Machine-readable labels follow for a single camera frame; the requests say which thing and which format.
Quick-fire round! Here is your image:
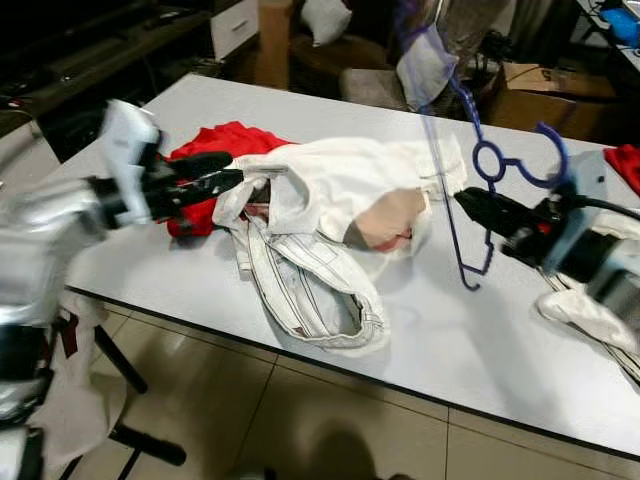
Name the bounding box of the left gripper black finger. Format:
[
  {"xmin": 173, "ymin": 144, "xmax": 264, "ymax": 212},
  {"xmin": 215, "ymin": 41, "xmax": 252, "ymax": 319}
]
[
  {"xmin": 190, "ymin": 168, "xmax": 246, "ymax": 201},
  {"xmin": 170, "ymin": 150, "xmax": 234, "ymax": 179}
]

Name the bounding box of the purple clothes hanger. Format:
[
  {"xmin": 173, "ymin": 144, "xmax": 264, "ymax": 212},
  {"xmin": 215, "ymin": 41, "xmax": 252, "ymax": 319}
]
[{"xmin": 393, "ymin": 0, "xmax": 573, "ymax": 293}]

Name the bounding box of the red crumpled garment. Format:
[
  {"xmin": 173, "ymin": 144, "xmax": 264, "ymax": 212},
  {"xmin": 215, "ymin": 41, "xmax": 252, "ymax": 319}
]
[{"xmin": 165, "ymin": 120, "xmax": 296, "ymax": 239}]

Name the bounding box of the beige garment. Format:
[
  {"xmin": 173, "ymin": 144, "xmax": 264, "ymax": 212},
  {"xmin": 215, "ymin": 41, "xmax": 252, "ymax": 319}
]
[{"xmin": 345, "ymin": 187, "xmax": 429, "ymax": 253}]

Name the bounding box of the white table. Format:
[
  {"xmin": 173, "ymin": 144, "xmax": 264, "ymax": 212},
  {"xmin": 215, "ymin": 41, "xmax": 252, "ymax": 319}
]
[{"xmin": 55, "ymin": 72, "xmax": 640, "ymax": 480}]

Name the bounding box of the red cloth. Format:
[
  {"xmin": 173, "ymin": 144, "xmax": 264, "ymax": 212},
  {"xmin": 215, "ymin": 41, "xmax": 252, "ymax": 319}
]
[{"xmin": 603, "ymin": 143, "xmax": 640, "ymax": 196}]

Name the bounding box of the white striped jacket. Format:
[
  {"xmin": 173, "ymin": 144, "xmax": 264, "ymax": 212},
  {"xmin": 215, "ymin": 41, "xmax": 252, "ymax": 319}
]
[{"xmin": 212, "ymin": 135, "xmax": 469, "ymax": 359}]

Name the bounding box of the brown cardboard box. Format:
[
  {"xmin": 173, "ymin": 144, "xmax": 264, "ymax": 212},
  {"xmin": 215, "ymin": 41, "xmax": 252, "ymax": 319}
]
[{"xmin": 485, "ymin": 60, "xmax": 606, "ymax": 141}]

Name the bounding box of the white drawer unit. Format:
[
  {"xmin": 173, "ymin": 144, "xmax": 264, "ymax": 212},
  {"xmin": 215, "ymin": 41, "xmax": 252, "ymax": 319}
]
[{"xmin": 210, "ymin": 0, "xmax": 261, "ymax": 61}]

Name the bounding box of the grey pillow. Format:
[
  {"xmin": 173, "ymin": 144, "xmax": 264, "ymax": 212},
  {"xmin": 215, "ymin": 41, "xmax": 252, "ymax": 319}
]
[{"xmin": 395, "ymin": 25, "xmax": 459, "ymax": 113}]

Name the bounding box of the small white pillow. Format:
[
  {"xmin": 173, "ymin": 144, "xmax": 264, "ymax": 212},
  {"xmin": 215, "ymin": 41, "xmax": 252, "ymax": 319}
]
[{"xmin": 300, "ymin": 0, "xmax": 353, "ymax": 48}]

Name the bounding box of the blue plastic item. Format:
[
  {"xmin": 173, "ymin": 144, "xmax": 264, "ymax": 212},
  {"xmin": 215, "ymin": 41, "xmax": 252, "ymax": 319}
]
[{"xmin": 598, "ymin": 3, "xmax": 640, "ymax": 51}]

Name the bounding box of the white hanging cloth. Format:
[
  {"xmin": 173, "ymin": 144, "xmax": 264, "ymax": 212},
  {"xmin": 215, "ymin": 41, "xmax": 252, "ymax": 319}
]
[{"xmin": 40, "ymin": 290, "xmax": 131, "ymax": 473}]

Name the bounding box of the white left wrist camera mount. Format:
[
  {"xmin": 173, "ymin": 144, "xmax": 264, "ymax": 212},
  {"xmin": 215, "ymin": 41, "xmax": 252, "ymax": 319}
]
[{"xmin": 98, "ymin": 98, "xmax": 163, "ymax": 226}]

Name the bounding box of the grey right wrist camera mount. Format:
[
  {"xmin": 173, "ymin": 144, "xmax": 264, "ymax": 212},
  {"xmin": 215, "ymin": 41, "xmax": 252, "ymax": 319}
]
[{"xmin": 555, "ymin": 150, "xmax": 613, "ymax": 276}]

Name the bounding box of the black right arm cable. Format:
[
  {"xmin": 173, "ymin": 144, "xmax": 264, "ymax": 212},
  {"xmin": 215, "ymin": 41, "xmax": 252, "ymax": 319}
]
[{"xmin": 575, "ymin": 195, "xmax": 640, "ymax": 216}]

